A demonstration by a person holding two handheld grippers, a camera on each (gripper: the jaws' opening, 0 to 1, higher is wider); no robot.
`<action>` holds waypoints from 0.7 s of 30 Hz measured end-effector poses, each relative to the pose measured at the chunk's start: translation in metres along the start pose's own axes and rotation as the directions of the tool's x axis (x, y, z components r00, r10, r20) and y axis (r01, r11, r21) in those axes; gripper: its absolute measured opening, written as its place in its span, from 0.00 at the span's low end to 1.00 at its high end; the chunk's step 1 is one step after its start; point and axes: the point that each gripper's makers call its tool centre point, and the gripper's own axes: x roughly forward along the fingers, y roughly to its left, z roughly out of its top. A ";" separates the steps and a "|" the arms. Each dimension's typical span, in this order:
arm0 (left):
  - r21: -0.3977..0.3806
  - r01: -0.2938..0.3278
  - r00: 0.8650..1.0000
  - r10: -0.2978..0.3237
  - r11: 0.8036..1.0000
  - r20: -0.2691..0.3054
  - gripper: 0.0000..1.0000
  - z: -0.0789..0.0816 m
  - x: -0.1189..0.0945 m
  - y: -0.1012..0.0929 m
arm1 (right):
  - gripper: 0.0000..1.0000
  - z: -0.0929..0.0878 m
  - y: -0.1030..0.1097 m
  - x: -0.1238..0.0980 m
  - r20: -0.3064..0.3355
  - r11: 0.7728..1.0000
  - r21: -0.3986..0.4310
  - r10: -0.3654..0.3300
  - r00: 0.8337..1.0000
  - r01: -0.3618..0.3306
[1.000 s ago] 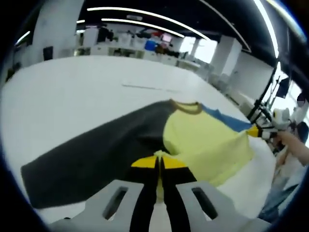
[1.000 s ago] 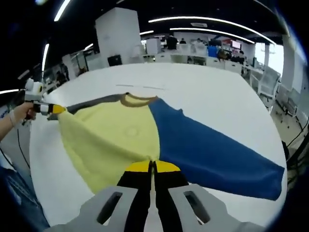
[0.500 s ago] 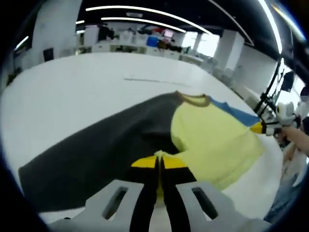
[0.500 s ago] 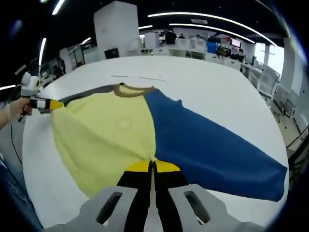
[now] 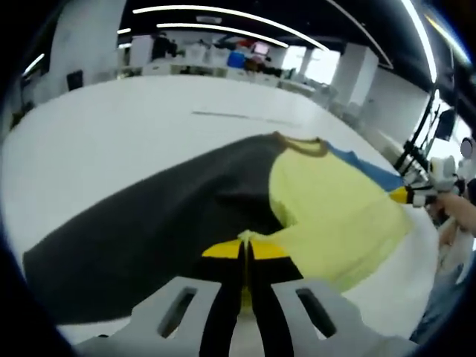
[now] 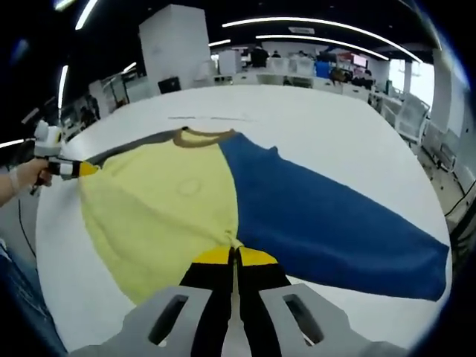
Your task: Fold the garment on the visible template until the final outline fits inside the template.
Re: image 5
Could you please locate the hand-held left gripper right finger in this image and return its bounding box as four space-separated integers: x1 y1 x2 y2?
247 240 419 357

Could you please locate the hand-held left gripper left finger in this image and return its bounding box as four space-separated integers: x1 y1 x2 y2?
76 239 246 357

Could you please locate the yellow black blue garment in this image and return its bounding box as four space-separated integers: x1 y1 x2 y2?
22 132 414 328

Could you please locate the person's right hand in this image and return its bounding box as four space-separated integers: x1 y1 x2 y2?
434 193 466 224

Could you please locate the black stand pole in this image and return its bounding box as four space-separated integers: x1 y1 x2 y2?
393 85 447 179

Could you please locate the black monitor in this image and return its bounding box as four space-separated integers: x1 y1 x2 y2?
437 109 457 141

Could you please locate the person's white shirt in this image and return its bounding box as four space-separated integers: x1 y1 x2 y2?
408 260 476 345

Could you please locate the narrow white pillar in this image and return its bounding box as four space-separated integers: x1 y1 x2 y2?
332 42 380 112

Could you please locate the short ceiling light strip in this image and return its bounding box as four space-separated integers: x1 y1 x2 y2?
401 0 438 83

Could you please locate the white cabinet row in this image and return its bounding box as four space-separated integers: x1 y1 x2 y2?
92 61 335 97

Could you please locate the shorter ceiling light strip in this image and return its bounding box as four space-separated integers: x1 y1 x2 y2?
155 22 290 48

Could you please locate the long ceiling light strip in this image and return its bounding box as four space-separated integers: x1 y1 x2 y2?
132 5 330 51

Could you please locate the black bin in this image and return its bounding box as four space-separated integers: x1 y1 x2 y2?
66 70 83 90

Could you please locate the wide white pillar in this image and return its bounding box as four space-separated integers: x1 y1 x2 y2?
48 0 127 90

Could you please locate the white table cable strip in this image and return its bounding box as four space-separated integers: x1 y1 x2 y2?
191 109 302 129

